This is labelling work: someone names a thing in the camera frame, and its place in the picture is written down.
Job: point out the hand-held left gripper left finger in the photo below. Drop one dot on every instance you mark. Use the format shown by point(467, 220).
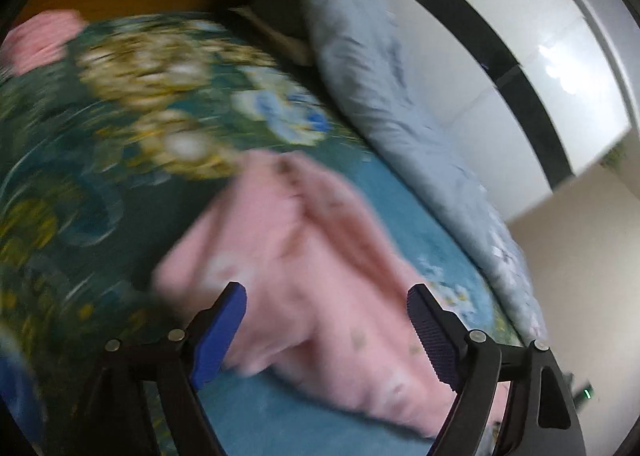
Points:
point(216, 336)

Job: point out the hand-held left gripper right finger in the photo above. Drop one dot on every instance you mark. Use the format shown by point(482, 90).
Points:
point(434, 336)

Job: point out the pink garment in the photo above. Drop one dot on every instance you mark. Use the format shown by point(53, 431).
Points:
point(310, 281)

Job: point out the floral teal bed sheet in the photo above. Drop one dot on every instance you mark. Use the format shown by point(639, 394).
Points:
point(150, 161)

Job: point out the blue cloth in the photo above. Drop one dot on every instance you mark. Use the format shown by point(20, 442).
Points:
point(17, 386)

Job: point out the light blue floral quilt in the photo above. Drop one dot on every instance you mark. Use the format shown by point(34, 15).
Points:
point(400, 101)

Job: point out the white black-striped wardrobe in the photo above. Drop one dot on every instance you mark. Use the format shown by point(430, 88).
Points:
point(505, 66)

